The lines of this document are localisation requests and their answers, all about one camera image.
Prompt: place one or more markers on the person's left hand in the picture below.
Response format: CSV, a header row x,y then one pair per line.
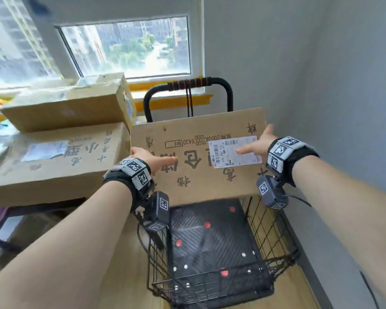
x,y
154,160

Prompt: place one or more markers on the person's right hand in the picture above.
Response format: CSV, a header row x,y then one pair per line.
x,y
263,146

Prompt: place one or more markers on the brown cardboard box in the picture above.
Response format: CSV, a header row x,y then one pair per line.
x,y
67,176
196,183
67,112

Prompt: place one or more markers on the person's left forearm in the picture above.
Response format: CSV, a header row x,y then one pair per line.
x,y
67,247

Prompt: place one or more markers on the person's right forearm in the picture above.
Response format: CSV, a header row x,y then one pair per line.
x,y
350,215

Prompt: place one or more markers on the right marker wristband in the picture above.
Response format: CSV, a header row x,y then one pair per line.
x,y
296,157

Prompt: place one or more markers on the marker wristband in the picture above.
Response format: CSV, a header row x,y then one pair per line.
x,y
125,180
296,157

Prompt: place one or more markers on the left marker wristband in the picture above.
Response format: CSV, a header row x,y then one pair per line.
x,y
125,180

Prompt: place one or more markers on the dark grey baseboard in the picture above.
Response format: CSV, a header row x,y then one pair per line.
x,y
308,270

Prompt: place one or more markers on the white framed window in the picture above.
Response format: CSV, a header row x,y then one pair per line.
x,y
51,45

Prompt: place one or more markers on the blue tape patch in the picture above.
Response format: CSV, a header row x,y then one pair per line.
x,y
37,4

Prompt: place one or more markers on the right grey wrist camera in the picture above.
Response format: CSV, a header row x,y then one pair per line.
x,y
270,193

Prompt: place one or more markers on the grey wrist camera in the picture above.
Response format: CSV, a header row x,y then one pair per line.
x,y
270,193
157,212

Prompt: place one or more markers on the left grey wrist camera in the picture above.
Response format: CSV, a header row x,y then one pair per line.
x,y
157,212

